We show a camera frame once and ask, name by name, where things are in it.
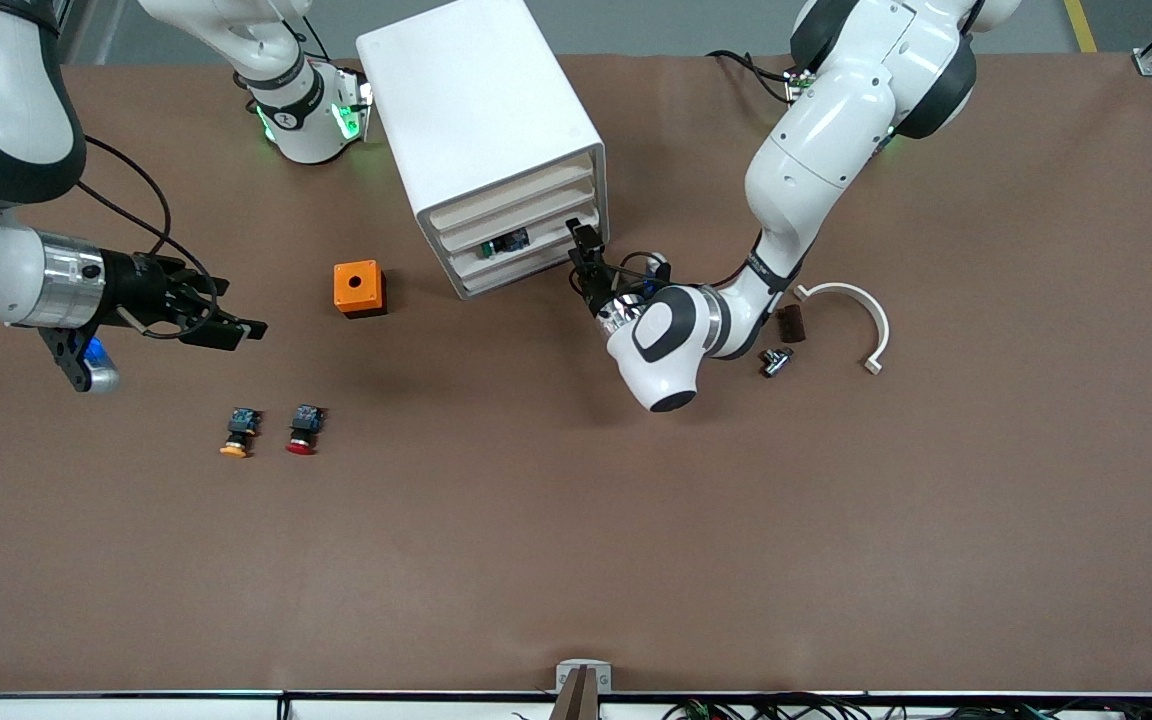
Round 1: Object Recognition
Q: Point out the green push button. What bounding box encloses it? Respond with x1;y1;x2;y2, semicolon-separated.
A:
481;228;531;262

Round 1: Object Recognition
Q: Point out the yellow push button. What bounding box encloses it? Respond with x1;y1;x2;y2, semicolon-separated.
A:
219;407;263;460

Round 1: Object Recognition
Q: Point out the red push button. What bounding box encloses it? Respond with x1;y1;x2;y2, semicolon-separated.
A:
285;404;327;457

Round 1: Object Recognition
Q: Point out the white drawer cabinet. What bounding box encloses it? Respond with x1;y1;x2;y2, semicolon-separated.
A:
356;0;610;301

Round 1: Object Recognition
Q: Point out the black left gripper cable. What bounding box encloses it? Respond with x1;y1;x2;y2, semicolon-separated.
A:
604;250;672;286

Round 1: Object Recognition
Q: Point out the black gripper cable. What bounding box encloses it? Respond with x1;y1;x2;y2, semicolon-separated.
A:
76;135;219;306
604;250;672;286

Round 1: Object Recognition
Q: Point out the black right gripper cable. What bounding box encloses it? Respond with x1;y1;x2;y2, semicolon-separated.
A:
76;135;219;306

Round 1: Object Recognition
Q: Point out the orange button enclosure box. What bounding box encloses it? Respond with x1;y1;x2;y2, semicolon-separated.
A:
333;260;388;320

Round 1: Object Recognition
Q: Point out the black arm base cable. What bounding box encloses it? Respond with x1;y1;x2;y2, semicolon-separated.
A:
706;50;797;101

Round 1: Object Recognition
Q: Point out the white curved bracket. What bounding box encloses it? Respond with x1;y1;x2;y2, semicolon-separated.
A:
793;282;891;376

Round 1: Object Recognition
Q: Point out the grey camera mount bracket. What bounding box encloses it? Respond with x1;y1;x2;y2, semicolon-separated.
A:
556;660;612;693

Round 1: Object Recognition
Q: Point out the black cable bundle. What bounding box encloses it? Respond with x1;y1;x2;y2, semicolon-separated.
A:
666;694;1152;720

